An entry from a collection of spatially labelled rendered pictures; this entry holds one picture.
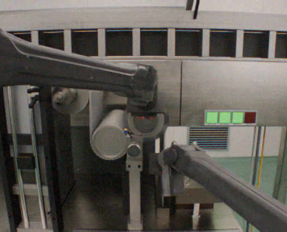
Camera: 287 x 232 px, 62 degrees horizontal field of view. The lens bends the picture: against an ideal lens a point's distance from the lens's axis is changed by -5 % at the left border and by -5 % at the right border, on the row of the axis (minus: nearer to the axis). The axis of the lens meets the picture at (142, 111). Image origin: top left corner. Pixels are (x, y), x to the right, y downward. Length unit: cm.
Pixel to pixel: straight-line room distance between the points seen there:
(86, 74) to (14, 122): 46
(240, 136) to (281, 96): 261
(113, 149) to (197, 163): 35
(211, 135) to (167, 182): 304
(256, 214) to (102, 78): 34
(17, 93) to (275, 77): 105
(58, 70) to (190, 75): 87
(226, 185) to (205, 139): 319
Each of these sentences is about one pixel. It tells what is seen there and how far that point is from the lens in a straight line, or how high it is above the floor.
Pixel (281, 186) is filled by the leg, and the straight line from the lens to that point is 165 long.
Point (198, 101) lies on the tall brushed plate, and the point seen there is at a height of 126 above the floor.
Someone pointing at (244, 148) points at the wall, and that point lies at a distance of 394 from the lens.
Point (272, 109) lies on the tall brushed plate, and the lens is 127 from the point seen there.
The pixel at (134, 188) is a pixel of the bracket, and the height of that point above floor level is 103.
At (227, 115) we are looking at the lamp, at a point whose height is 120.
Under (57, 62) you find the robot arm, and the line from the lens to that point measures 31.
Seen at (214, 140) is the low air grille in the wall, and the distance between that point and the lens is 374.
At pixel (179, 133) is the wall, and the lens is 362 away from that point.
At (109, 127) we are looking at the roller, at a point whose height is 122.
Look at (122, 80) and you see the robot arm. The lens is 42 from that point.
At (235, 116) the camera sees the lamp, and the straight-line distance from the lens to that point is 120.
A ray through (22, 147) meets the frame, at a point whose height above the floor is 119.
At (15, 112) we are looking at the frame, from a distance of 79.
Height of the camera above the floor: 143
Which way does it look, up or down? 11 degrees down
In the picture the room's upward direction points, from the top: straight up
